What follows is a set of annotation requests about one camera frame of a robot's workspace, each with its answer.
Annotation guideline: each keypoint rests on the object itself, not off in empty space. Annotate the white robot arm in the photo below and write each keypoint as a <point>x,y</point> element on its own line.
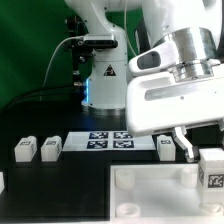
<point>196,26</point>

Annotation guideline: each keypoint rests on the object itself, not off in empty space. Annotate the white square tabletop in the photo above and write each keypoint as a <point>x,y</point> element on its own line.
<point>158,194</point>

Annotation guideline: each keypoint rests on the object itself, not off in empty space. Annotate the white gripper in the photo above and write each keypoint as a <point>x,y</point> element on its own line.
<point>157,104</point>

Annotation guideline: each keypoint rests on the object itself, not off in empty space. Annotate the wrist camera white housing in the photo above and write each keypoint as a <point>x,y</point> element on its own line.
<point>157,59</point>

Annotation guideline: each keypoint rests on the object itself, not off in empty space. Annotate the white block left edge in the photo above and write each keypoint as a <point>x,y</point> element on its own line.
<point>2,185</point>

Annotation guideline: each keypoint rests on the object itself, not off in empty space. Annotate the white sheet with markers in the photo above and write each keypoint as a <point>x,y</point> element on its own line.
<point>106,141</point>

